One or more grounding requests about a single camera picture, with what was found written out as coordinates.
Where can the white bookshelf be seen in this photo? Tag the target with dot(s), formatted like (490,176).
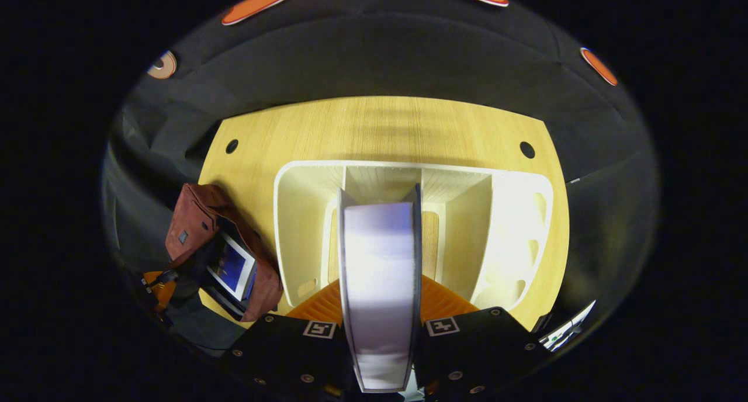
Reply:
(298,227)

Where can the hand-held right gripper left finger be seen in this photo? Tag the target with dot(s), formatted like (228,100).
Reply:
(280,349)

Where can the white spine book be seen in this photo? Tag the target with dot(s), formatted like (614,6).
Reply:
(380,285)

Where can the blue cover book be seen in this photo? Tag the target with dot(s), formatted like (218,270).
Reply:
(231,267)

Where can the black backdrop cloth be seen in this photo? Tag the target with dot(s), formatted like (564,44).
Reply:
(380,57)

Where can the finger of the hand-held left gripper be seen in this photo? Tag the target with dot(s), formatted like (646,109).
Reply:
(162,288)

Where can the maroon schoolbag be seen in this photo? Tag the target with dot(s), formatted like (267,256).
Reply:
(196,221)

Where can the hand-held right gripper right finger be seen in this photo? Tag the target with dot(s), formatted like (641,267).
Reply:
(467,355)

